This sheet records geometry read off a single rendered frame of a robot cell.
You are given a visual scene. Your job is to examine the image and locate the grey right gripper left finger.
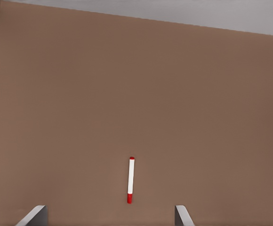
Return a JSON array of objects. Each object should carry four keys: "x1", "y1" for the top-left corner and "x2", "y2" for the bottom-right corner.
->
[{"x1": 15, "y1": 205, "x2": 48, "y2": 226}]

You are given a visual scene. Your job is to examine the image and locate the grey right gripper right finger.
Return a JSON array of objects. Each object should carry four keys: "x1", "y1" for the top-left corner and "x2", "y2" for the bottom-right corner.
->
[{"x1": 174, "y1": 205, "x2": 195, "y2": 226}]

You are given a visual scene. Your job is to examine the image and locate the white marker with red cap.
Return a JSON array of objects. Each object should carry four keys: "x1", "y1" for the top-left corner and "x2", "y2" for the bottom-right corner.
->
[{"x1": 127, "y1": 156, "x2": 136, "y2": 204}]

